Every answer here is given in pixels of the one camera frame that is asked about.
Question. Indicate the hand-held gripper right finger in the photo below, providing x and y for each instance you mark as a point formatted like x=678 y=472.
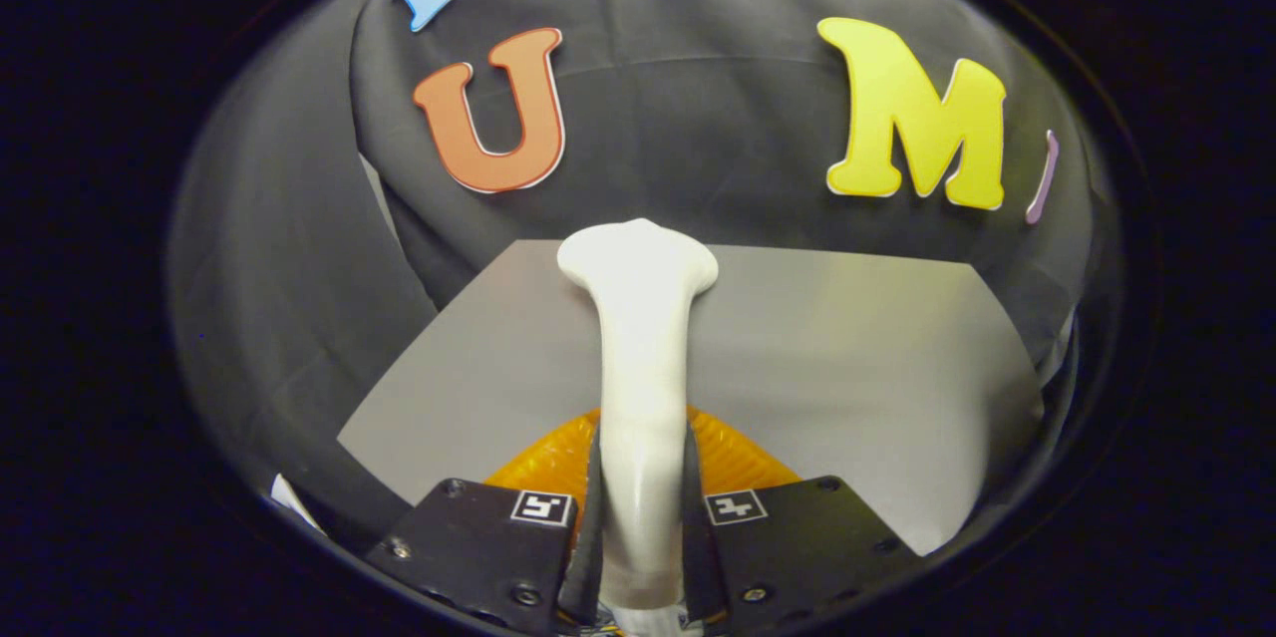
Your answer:
x=797 y=537

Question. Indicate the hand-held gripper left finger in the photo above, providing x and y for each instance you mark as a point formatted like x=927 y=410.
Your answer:
x=478 y=537

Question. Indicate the white garment steamer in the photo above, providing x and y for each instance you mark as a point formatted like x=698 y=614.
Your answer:
x=638 y=338

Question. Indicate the grey cabinet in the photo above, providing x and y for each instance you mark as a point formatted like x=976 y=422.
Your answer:
x=847 y=378

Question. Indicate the black backdrop cloth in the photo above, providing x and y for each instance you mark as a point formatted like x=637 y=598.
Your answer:
x=698 y=99

